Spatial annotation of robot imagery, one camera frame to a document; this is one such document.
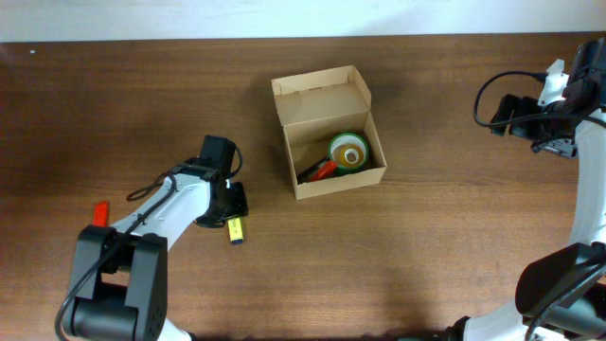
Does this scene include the yellow highlighter marker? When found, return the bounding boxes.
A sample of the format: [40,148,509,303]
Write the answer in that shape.
[227,217,245,245]

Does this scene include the red highlighter marker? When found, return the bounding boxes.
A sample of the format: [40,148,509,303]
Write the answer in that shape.
[92,201,110,227]

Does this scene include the green tape roll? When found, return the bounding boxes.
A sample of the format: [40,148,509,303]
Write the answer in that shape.
[328,133,369,176]

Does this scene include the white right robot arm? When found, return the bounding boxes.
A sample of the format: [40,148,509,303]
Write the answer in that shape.
[441,104,605,340]

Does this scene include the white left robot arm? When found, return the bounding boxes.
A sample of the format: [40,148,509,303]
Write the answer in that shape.
[54,157,248,340]

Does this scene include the cardboard box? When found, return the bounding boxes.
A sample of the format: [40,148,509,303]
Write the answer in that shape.
[271,65,387,200]

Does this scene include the yellow tape roll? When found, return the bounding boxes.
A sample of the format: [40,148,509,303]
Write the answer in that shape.
[337,144,365,168]

